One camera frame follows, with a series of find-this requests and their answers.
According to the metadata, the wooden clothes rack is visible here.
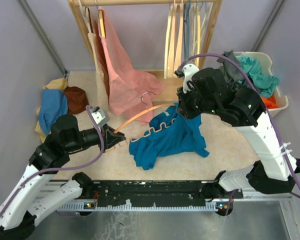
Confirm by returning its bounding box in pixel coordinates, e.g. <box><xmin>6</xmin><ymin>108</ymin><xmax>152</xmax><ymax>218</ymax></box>
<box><xmin>67</xmin><ymin>0</ymin><xmax>223</xmax><ymax>107</ymax></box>

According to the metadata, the orange hanger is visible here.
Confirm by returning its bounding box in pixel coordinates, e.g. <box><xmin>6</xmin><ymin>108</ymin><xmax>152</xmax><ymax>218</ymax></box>
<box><xmin>104</xmin><ymin>91</ymin><xmax>175</xmax><ymax>153</ymax></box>

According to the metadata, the white hanger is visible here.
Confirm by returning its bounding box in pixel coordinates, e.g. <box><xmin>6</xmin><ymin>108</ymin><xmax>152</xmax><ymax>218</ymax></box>
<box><xmin>200</xmin><ymin>2</ymin><xmax>213</xmax><ymax>50</ymax></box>

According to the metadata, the yellow hanger holding pink shirt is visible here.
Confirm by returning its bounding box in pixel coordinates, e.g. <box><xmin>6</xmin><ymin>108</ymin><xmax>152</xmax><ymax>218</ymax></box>
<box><xmin>94</xmin><ymin>0</ymin><xmax>106</xmax><ymax>38</ymax></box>

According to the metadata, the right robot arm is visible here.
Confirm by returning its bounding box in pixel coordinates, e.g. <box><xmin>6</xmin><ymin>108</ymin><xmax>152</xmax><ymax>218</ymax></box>
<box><xmin>175</xmin><ymin>64</ymin><xmax>300</xmax><ymax>198</ymax></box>

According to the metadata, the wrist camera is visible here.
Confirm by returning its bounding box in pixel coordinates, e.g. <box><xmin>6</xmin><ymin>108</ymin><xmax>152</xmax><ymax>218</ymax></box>
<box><xmin>174</xmin><ymin>63</ymin><xmax>200</xmax><ymax>93</ymax></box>
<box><xmin>91</xmin><ymin>107</ymin><xmax>110</xmax><ymax>128</ymax></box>

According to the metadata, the light blue ribbed shirt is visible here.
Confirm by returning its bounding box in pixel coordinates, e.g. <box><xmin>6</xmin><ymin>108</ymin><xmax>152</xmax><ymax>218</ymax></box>
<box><xmin>38</xmin><ymin>89</ymin><xmax>68</xmax><ymax>136</ymax></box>

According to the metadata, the grey shirt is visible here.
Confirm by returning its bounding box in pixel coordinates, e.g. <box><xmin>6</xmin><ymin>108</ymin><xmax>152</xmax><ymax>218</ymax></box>
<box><xmin>217</xmin><ymin>58</ymin><xmax>249</xmax><ymax>92</ymax></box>

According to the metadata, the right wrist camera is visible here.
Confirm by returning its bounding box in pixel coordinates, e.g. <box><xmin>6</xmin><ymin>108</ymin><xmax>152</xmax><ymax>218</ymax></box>
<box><xmin>174</xmin><ymin>63</ymin><xmax>200</xmax><ymax>93</ymax></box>

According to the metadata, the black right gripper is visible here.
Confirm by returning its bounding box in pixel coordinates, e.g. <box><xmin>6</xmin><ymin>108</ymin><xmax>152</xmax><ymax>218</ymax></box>
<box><xmin>176</xmin><ymin>82</ymin><xmax>218</xmax><ymax>121</ymax></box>

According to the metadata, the beige hanging t-shirt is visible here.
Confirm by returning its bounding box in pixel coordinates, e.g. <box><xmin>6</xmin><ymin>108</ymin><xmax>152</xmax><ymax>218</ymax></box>
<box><xmin>83</xmin><ymin>6</ymin><xmax>110</xmax><ymax>111</ymax></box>

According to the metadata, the light wooden hanger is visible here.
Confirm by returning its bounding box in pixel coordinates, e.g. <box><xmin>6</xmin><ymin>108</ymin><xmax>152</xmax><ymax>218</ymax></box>
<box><xmin>174</xmin><ymin>1</ymin><xmax>184</xmax><ymax>71</ymax></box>

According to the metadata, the teal shirt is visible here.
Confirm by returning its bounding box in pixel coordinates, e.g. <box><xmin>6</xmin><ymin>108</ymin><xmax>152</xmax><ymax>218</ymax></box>
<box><xmin>237</xmin><ymin>56</ymin><xmax>280</xmax><ymax>98</ymax></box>

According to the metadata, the brown shirt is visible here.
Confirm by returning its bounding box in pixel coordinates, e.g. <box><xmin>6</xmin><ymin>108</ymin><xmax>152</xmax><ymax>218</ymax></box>
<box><xmin>64</xmin><ymin>86</ymin><xmax>89</xmax><ymax>115</ymax></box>

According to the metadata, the blue hanger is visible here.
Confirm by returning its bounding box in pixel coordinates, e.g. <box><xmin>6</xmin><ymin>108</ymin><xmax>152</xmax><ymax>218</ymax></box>
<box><xmin>183</xmin><ymin>0</ymin><xmax>192</xmax><ymax>59</ymax></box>

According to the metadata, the yellow shirt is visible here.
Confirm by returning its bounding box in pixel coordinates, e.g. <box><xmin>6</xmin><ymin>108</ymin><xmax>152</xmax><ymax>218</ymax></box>
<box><xmin>34</xmin><ymin>78</ymin><xmax>68</xmax><ymax>143</ymax></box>

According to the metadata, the white laundry basket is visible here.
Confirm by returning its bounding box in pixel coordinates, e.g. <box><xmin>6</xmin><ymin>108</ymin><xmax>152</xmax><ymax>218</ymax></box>
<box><xmin>234</xmin><ymin>51</ymin><xmax>289</xmax><ymax>117</ymax></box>

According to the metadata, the orange shirt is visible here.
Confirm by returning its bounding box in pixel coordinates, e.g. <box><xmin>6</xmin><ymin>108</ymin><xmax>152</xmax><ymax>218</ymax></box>
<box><xmin>261</xmin><ymin>94</ymin><xmax>279</xmax><ymax>109</ymax></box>

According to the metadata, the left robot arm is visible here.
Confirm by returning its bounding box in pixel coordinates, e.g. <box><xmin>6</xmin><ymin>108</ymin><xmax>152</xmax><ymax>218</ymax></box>
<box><xmin>0</xmin><ymin>114</ymin><xmax>126</xmax><ymax>240</ymax></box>

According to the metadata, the blue t-shirt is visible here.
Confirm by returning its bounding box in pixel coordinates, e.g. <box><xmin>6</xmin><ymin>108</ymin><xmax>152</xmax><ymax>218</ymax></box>
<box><xmin>129</xmin><ymin>105</ymin><xmax>210</xmax><ymax>170</ymax></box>

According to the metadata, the cream wooden hanger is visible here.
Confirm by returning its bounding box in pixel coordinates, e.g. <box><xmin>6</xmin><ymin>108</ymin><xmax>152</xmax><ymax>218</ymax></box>
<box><xmin>163</xmin><ymin>1</ymin><xmax>176</xmax><ymax>79</ymax></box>

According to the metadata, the pink hanging t-shirt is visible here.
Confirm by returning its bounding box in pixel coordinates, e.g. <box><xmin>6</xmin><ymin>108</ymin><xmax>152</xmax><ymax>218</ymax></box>
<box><xmin>99</xmin><ymin>9</ymin><xmax>165</xmax><ymax>119</ymax></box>

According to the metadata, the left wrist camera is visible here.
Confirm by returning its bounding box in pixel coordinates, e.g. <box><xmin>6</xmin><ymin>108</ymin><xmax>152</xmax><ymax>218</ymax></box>
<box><xmin>91</xmin><ymin>107</ymin><xmax>110</xmax><ymax>128</ymax></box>

